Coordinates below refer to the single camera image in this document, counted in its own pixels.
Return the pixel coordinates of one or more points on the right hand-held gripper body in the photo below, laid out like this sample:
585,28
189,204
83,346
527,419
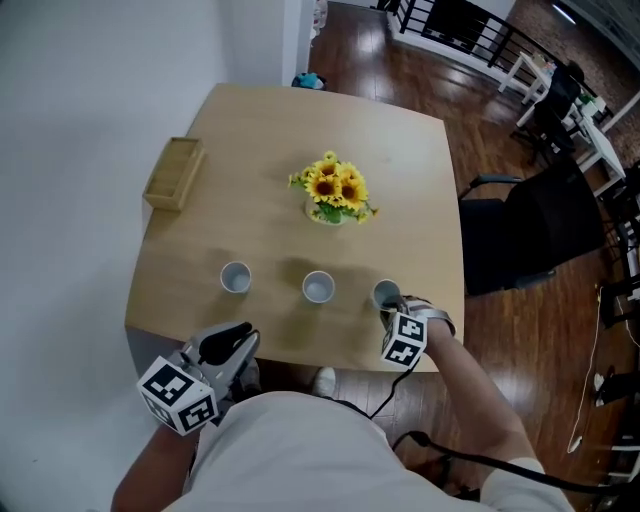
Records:
406,340

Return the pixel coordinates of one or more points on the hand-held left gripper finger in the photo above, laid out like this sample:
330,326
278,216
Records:
248,350
222,341

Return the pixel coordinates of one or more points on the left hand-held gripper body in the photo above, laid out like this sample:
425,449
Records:
176,395

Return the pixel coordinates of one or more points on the white paper cup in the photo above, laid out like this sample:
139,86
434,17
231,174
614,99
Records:
384,291
236,276
318,287

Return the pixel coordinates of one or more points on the person's right forearm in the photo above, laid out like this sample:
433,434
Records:
475,400

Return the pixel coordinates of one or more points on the person's left forearm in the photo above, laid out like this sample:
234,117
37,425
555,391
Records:
155,465

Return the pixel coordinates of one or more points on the person's white shoe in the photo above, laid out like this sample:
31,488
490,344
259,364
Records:
325,382

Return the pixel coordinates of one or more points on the person's white shirt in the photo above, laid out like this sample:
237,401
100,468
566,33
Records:
320,455

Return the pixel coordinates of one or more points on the sunflower bouquet in white vase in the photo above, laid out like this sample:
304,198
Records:
334,187

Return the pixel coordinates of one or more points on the black armchair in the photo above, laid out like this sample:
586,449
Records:
535,230

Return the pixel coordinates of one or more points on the wooden box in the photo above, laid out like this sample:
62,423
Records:
172,175

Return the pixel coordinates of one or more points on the black and white shoe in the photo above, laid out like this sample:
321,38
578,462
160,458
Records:
617,387

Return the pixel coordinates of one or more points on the teal bag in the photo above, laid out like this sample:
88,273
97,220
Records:
309,80

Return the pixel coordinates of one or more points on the long white desk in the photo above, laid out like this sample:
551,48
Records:
595,145

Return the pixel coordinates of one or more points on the black office chair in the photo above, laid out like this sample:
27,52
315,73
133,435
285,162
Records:
557,107

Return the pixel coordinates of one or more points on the small white table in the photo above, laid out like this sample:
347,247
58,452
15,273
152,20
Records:
525,75

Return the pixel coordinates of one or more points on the black metal railing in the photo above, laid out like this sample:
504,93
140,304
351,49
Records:
460,27

